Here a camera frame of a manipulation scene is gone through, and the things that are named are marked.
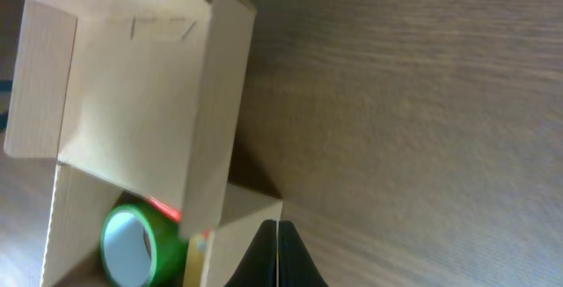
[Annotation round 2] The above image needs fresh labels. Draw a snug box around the green tape roll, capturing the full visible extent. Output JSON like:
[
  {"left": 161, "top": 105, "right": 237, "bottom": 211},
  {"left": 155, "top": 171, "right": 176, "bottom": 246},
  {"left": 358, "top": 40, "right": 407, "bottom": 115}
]
[{"left": 99, "top": 202, "right": 189, "bottom": 287}]

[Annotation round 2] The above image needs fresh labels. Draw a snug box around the orange lighter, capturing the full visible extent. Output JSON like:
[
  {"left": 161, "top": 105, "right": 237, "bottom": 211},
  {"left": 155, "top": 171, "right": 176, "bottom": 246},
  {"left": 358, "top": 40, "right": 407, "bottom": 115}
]
[{"left": 147, "top": 196, "right": 182, "bottom": 223}]

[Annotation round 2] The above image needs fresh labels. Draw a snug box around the brown cardboard box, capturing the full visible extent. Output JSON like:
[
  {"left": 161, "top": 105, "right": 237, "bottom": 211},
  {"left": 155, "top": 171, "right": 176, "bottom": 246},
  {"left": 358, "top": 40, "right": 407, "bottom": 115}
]
[{"left": 4, "top": 0, "right": 282, "bottom": 286}]

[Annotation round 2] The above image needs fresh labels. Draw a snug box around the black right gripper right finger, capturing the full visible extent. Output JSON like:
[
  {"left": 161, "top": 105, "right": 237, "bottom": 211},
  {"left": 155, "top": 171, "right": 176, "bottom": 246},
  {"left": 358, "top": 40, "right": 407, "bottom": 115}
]
[{"left": 278, "top": 220, "right": 328, "bottom": 287}]

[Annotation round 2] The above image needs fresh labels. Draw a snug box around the yellow sticky note pad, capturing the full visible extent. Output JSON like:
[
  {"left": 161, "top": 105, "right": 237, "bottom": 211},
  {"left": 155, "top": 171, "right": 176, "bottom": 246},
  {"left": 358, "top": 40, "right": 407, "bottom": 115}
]
[{"left": 182, "top": 231, "right": 212, "bottom": 287}]

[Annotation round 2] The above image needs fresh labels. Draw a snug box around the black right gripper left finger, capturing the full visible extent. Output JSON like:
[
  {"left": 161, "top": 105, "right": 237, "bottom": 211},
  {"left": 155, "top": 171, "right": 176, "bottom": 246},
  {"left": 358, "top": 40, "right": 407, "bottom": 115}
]
[{"left": 225, "top": 220, "right": 277, "bottom": 287}]

